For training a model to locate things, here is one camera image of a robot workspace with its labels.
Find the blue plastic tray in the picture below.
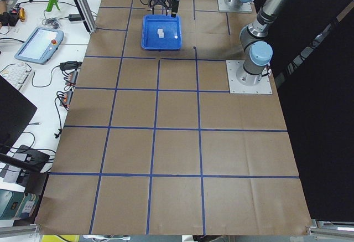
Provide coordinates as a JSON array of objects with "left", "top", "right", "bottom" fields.
[{"left": 141, "top": 14, "right": 182, "bottom": 50}]

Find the black power adapter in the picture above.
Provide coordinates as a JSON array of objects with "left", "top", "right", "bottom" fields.
[{"left": 67, "top": 14, "right": 82, "bottom": 22}]

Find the green clamp tool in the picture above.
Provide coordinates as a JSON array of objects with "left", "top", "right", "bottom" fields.
[{"left": 46, "top": 0, "right": 60, "bottom": 12}]

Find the teach pendant tablet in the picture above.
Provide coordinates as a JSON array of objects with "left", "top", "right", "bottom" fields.
[{"left": 14, "top": 27, "right": 64, "bottom": 64}]

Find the white keyboard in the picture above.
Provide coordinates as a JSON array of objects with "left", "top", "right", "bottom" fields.
[{"left": 1, "top": 62, "right": 34, "bottom": 92}]

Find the black monitor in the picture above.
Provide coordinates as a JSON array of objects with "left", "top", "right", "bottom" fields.
[{"left": 1, "top": 78, "right": 39, "bottom": 172}]

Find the aluminium frame post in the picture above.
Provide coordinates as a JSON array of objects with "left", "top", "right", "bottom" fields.
[{"left": 73, "top": 0, "right": 97, "bottom": 34}]

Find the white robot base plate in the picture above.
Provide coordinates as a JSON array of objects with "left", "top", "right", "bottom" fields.
[{"left": 226, "top": 60, "right": 273, "bottom": 95}]

